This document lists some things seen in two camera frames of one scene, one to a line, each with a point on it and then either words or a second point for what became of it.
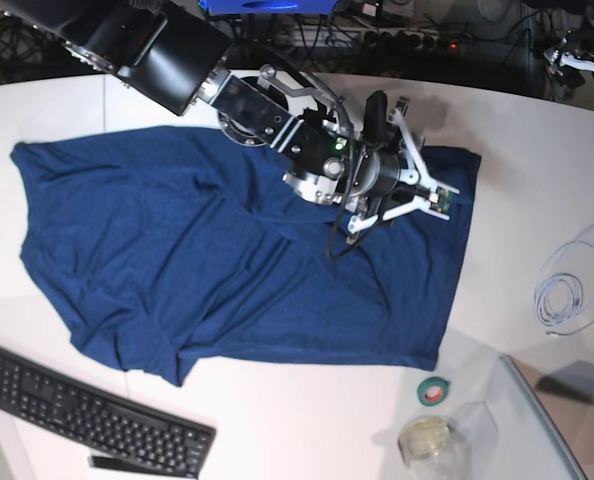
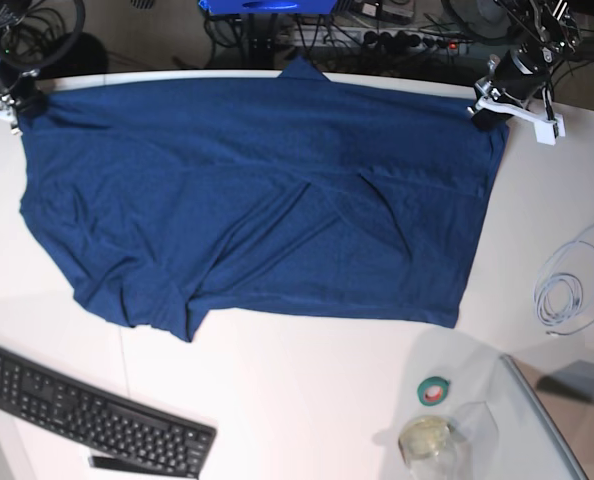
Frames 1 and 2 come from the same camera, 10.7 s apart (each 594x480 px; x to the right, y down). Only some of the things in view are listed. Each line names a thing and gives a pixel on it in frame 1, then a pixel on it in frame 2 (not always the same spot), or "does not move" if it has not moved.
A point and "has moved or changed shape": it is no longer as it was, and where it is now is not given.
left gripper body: [376, 173] -> [20, 90]
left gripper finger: [405, 202] -> [33, 105]
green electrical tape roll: [432, 390] does not move
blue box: [268, 7] does not move
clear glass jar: [429, 448] does not move
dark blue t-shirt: [170, 249] has moved or changed shape
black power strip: [408, 40] does not move
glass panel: [580, 406] does not move
